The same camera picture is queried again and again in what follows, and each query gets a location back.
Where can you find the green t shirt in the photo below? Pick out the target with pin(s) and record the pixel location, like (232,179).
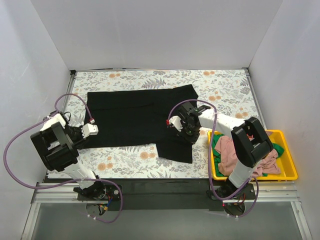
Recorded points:
(278,150)

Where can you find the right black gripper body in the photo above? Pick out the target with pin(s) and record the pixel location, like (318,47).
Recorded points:
(182,132)

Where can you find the black t shirt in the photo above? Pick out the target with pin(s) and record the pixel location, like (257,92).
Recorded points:
(138,117)

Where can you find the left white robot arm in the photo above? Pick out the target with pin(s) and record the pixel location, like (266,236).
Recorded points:
(57,143)

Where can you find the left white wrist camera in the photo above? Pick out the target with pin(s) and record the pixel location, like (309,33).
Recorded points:
(88,130)

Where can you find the yellow plastic bin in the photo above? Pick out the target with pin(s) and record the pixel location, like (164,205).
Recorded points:
(278,166)

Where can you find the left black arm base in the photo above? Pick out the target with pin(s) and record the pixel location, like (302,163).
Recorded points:
(98,189)

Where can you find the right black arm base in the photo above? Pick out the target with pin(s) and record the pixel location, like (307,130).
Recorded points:
(223,191)

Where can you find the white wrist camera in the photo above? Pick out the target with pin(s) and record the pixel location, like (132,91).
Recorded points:
(88,130)
(175,122)

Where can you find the pink t shirt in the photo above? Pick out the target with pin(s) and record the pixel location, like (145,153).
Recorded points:
(227,155)

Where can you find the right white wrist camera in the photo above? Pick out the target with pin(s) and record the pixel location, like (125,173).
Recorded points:
(175,122)

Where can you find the floral table mat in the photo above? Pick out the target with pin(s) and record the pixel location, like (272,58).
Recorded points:
(229,90)

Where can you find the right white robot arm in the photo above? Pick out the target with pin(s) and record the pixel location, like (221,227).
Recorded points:
(250,140)

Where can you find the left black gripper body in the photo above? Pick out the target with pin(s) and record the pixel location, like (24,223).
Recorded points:
(81,139)

